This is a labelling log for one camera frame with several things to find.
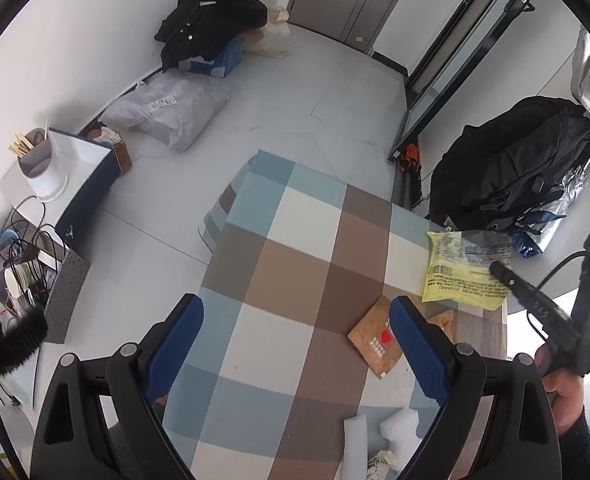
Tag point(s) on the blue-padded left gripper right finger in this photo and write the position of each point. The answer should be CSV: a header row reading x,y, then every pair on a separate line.
x,y
519,440

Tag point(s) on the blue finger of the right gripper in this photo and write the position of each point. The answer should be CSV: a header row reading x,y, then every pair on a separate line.
x,y
512,279

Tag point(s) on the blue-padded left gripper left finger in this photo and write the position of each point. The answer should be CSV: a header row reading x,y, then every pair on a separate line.
x,y
99,419

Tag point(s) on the small yellow snack wrapper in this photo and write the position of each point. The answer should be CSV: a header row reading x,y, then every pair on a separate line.
x,y
458,268

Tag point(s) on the person's right hand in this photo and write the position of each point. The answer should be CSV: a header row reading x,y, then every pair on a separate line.
x,y
568,403

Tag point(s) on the brown sachet with red heart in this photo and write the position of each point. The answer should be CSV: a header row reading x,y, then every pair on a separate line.
x,y
373,338

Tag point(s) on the crumpled white green wrapper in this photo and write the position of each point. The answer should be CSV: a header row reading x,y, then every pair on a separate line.
x,y
381,466

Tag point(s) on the black furry sleeve cuff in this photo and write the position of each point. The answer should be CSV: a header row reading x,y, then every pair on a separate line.
x,y
22,339

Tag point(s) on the white foam strip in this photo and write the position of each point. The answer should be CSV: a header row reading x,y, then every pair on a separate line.
x,y
356,452

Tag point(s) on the black backpack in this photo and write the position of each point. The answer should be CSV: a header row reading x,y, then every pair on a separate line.
x,y
496,171

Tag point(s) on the checkered tablecloth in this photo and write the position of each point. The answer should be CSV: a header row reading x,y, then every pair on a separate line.
x,y
297,259

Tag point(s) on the orange black folded umbrella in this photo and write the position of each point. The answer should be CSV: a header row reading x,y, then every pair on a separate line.
x,y
409,164

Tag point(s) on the white and navy box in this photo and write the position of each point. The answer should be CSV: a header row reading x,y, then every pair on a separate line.
x,y
65,196

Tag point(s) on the white utensil holder cup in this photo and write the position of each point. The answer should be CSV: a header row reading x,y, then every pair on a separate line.
x,y
37,171

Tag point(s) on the grey plastic bag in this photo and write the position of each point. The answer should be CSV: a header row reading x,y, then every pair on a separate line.
x,y
172,107

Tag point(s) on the beige paper bag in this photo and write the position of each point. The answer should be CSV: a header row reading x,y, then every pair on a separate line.
x,y
272,40

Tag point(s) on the blue cardboard box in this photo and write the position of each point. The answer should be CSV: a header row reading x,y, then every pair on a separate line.
x,y
223,64

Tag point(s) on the black jacket pile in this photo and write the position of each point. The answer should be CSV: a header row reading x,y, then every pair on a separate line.
x,y
205,27

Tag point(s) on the glass sliding door frame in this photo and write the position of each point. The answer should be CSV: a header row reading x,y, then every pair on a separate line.
x,y
459,48

